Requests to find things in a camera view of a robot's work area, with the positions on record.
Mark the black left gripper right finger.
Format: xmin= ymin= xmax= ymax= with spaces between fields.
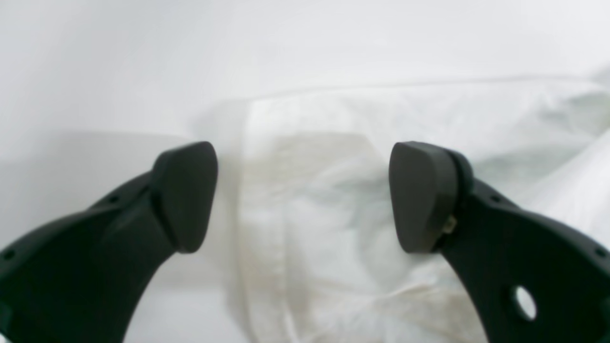
xmin=388 ymin=141 xmax=610 ymax=343

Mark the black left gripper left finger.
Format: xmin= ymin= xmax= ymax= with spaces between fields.
xmin=0 ymin=141 xmax=219 ymax=343

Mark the white graphic T-shirt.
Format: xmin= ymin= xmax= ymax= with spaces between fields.
xmin=195 ymin=75 xmax=609 ymax=343

